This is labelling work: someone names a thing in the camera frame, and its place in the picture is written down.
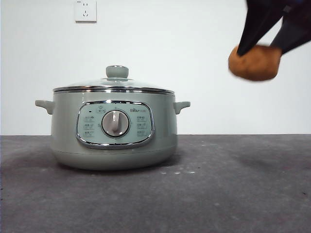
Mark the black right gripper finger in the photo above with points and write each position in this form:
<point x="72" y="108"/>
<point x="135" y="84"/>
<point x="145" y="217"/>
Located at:
<point x="296" y="31"/>
<point x="260" y="21"/>

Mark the brown potato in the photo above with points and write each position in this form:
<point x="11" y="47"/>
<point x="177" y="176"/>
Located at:
<point x="255" y="65"/>

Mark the glass lid with green knob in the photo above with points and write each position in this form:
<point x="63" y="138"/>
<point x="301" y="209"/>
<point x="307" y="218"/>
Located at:
<point x="117" y="71"/>

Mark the pale green electric pot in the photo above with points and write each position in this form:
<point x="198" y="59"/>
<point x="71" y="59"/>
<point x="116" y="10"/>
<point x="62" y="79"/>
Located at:
<point x="65" y="126"/>

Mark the white wall socket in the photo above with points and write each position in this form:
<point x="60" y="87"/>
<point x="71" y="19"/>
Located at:
<point x="85" y="11"/>

